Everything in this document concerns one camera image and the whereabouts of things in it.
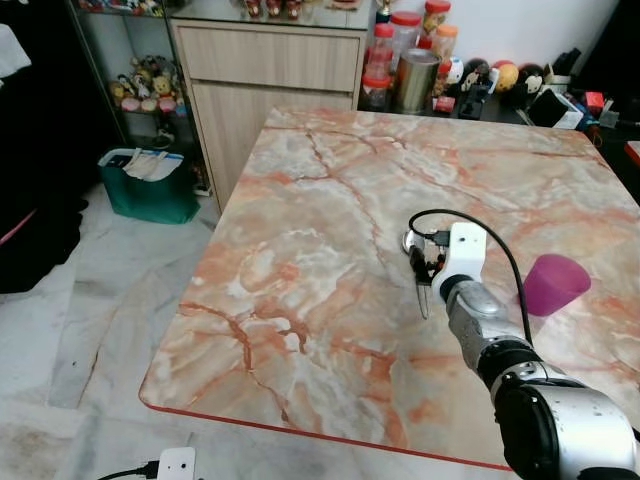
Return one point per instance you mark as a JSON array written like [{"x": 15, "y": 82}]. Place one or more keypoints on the yellow round figurine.
[{"x": 506, "y": 75}]

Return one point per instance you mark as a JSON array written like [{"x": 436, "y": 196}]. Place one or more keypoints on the green storage bin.
[{"x": 150, "y": 200}]

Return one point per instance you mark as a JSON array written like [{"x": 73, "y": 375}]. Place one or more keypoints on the purple plastic cup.
[{"x": 555, "y": 285}]

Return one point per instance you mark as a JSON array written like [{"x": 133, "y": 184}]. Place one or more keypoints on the wide red lid jar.
[{"x": 405, "y": 30}]

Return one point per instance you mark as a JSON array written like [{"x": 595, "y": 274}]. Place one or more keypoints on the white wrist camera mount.
[
  {"x": 465, "y": 255},
  {"x": 177, "y": 465}
]

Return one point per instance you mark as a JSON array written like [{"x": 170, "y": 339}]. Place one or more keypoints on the white papers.
[{"x": 150, "y": 165}]

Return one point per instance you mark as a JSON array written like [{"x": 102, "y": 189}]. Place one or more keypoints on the clear red lid jar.
[{"x": 383, "y": 45}]

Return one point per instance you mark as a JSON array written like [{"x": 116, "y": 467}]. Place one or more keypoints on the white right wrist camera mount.
[{"x": 465, "y": 255}]

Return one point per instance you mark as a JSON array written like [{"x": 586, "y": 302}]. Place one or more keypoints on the short red lid jar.
[{"x": 376, "y": 92}]

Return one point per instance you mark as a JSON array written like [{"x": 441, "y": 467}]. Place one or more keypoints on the light wooden cabinet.
[{"x": 270, "y": 90}]

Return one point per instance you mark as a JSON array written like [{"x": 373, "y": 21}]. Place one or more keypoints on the black television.
[{"x": 612, "y": 50}]

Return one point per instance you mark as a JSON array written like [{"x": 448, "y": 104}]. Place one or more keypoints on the white round figurine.
[{"x": 452, "y": 72}]

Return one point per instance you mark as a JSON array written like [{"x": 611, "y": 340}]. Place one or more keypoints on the small plush toy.
[
  {"x": 135, "y": 85},
  {"x": 163, "y": 86}
]

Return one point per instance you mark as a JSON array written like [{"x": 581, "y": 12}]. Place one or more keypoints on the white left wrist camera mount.
[{"x": 177, "y": 465}]

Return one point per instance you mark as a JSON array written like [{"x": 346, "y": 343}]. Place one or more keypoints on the dark hanging clothes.
[{"x": 40, "y": 150}]

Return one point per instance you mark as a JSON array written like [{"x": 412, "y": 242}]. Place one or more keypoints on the black mouse figurine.
[{"x": 475, "y": 80}]

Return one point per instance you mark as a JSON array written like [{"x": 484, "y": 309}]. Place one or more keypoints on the small red box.
[{"x": 594, "y": 102}]

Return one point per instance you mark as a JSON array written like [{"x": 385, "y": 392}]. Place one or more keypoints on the glass display shelf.
[{"x": 120, "y": 120}]

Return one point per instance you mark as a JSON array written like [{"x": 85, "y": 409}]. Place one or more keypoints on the black eared figurine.
[{"x": 530, "y": 85}]

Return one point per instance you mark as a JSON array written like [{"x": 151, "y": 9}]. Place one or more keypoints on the metal tin can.
[{"x": 415, "y": 80}]

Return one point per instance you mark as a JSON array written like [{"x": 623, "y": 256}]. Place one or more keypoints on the black and white box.
[{"x": 555, "y": 108}]

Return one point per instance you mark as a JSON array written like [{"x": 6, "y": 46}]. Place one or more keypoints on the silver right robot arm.
[{"x": 560, "y": 430}]

